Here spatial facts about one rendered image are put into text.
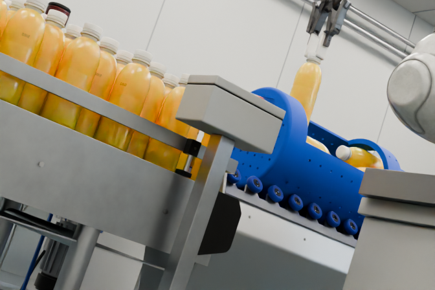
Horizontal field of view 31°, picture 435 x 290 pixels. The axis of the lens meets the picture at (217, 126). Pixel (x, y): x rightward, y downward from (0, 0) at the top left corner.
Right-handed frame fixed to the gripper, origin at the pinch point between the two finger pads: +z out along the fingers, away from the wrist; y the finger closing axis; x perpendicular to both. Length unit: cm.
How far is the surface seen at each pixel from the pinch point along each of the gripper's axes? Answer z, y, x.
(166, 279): 71, -28, 44
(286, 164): 36.2, -12.3, 8.3
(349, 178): 32.4, -13.3, -13.5
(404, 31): -178, 300, -352
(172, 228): 61, -22, 42
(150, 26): -79, 327, -126
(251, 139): 39, -33, 38
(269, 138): 37, -33, 34
